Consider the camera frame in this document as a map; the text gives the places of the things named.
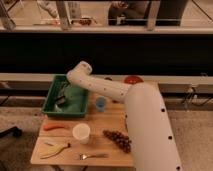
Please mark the orange carrot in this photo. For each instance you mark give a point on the orange carrot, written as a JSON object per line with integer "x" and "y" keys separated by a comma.
{"x": 49, "y": 127}

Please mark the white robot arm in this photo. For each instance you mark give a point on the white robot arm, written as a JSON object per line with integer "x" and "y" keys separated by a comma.
{"x": 153, "y": 144}

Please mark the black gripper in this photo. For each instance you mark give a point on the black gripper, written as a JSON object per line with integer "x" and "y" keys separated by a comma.
{"x": 63, "y": 89}

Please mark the white plastic cup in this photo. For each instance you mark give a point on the white plastic cup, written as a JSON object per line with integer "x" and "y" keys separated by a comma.
{"x": 81, "y": 132}

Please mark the bunch of dark grapes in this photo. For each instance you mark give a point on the bunch of dark grapes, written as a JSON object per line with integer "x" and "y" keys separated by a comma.
{"x": 122, "y": 141}

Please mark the metal fork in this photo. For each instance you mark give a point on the metal fork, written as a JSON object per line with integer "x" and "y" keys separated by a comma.
{"x": 86, "y": 156}

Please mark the person in background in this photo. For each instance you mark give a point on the person in background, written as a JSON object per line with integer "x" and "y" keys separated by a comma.
{"x": 136, "y": 12}

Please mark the blue plastic cup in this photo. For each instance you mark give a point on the blue plastic cup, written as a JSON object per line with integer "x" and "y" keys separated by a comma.
{"x": 100, "y": 104}

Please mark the green plastic tray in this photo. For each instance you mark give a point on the green plastic tray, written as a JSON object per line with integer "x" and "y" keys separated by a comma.
{"x": 76, "y": 100}

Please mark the red bowl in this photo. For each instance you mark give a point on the red bowl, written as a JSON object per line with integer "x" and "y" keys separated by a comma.
{"x": 132, "y": 79}

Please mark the white object in background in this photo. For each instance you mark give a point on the white object in background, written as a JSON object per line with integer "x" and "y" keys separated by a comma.
{"x": 48, "y": 7}

